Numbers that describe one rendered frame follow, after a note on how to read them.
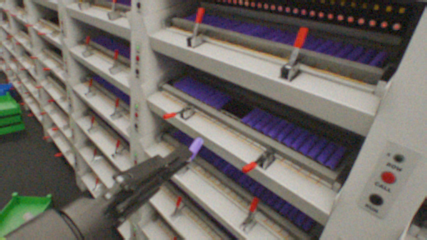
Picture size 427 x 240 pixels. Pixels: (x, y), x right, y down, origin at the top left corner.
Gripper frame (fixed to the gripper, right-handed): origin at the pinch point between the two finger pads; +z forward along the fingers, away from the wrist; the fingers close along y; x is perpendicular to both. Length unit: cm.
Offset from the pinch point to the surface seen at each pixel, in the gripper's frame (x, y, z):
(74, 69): -92, 41, 32
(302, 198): 22.9, -3.2, 10.8
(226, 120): -1.0, -0.6, 19.7
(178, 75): -28.5, 6.1, 32.5
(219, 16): -21.5, -17.8, 34.9
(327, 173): 23.9, -8.0, 15.7
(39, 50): -157, 67, 44
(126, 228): -25, 92, 18
